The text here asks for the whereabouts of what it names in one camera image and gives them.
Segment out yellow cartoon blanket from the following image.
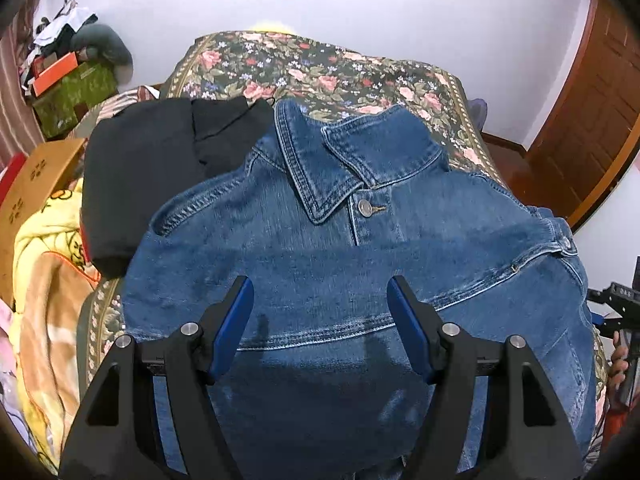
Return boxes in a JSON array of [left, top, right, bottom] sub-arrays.
[[10, 180, 101, 461]]

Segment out floral bedspread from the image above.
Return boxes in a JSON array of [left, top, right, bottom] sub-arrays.
[[82, 30, 616, 466]]

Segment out pile of mixed clothes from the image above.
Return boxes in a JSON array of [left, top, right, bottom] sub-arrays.
[[22, 0, 101, 61]]

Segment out brown cardboard box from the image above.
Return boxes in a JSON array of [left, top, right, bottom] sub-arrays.
[[0, 137, 88, 306]]

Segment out purple bag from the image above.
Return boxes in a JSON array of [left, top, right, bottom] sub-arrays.
[[467, 97, 488, 133]]

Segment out wooden door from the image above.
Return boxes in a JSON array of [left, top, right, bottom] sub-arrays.
[[522, 0, 640, 233]]

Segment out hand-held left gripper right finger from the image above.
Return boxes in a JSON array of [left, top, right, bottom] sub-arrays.
[[389, 275, 586, 480]]

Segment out red box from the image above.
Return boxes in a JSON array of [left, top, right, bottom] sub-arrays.
[[0, 152, 28, 201]]

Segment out pink printed cloth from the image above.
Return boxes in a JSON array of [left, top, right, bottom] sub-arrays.
[[0, 305, 26, 441]]

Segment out black folded garment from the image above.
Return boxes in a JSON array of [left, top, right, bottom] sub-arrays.
[[80, 96, 276, 278]]

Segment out orange box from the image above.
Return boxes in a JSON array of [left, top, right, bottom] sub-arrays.
[[31, 52, 81, 97]]

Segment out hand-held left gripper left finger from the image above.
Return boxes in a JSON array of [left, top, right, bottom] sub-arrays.
[[59, 275, 256, 480]]

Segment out grey plush pillow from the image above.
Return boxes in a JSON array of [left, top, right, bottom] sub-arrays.
[[70, 24, 135, 81]]

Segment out person's right hand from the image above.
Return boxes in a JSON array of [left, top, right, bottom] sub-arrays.
[[610, 332, 632, 392]]

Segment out green patterned box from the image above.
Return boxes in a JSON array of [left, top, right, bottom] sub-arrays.
[[31, 62, 118, 141]]

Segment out striped pink curtain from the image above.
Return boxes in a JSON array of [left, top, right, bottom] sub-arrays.
[[0, 0, 51, 161]]

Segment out blue denim jacket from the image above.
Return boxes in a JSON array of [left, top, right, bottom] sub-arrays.
[[122, 99, 611, 480]]

